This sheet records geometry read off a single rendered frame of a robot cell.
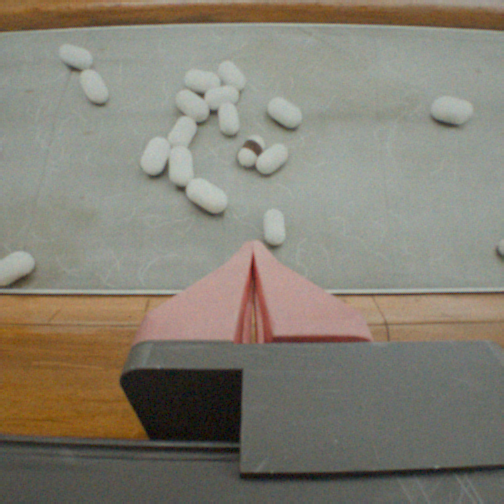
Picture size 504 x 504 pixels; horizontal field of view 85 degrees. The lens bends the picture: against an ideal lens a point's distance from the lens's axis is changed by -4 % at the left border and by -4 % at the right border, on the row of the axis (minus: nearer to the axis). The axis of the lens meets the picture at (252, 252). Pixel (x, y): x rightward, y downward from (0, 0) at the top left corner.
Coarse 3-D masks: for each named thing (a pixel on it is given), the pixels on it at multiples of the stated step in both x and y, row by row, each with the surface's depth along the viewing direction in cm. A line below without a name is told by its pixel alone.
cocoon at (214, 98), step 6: (210, 90) 27; (216, 90) 27; (222, 90) 27; (228, 90) 27; (234, 90) 27; (210, 96) 27; (216, 96) 27; (222, 96) 27; (228, 96) 27; (234, 96) 27; (210, 102) 27; (216, 102) 27; (222, 102) 27; (228, 102) 27; (234, 102) 27; (210, 108) 28; (216, 108) 27
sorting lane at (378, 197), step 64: (0, 64) 30; (64, 64) 30; (128, 64) 30; (192, 64) 30; (256, 64) 30; (320, 64) 30; (384, 64) 30; (448, 64) 30; (0, 128) 28; (64, 128) 28; (128, 128) 28; (256, 128) 28; (320, 128) 28; (384, 128) 28; (448, 128) 28; (0, 192) 26; (64, 192) 26; (128, 192) 26; (256, 192) 26; (320, 192) 26; (384, 192) 26; (448, 192) 26; (0, 256) 25; (64, 256) 25; (128, 256) 25; (192, 256) 25; (320, 256) 25; (384, 256) 25; (448, 256) 25
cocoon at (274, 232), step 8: (264, 216) 24; (272, 216) 24; (280, 216) 24; (264, 224) 24; (272, 224) 23; (280, 224) 24; (264, 232) 24; (272, 232) 23; (280, 232) 23; (272, 240) 23; (280, 240) 23
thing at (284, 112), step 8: (272, 104) 26; (280, 104) 26; (288, 104) 26; (272, 112) 27; (280, 112) 26; (288, 112) 26; (296, 112) 26; (280, 120) 27; (288, 120) 26; (296, 120) 26
